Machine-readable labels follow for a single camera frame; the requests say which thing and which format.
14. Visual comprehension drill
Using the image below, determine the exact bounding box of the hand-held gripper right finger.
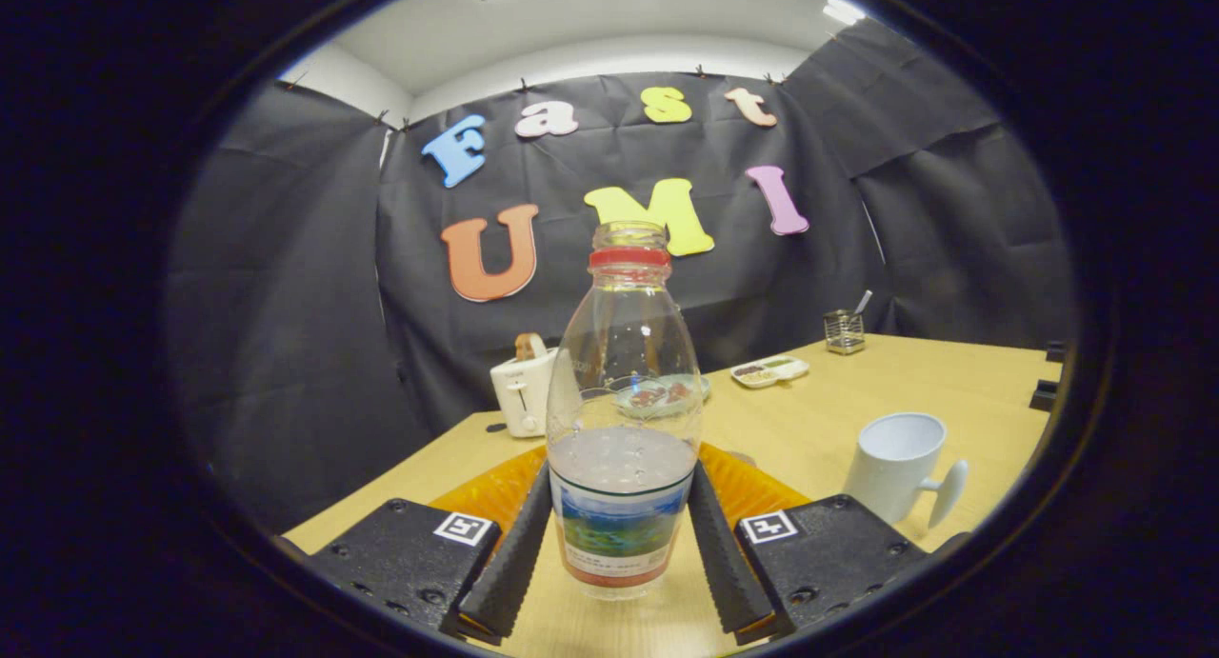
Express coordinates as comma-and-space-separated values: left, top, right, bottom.
688, 442, 972, 640

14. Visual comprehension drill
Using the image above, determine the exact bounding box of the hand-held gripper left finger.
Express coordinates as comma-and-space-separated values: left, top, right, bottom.
276, 444, 555, 645

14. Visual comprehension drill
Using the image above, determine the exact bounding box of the clear plastic juice bottle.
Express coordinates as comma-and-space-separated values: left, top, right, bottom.
546, 220, 706, 602

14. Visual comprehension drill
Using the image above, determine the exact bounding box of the white cup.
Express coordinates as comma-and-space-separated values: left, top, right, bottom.
843, 411, 969, 530

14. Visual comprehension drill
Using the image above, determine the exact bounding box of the white toaster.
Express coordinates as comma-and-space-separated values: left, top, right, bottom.
490, 347, 560, 439

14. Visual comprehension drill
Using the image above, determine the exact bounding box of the wooden table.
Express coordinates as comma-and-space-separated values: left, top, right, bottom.
283, 332, 1066, 658

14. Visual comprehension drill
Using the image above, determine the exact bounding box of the pale green plate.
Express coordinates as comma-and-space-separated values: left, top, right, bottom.
614, 372, 712, 421

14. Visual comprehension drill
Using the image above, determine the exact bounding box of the white divided dish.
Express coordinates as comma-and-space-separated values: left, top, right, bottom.
730, 355, 810, 390

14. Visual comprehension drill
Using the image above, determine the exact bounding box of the metal wire holder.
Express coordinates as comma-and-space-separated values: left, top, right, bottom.
823, 309, 867, 356

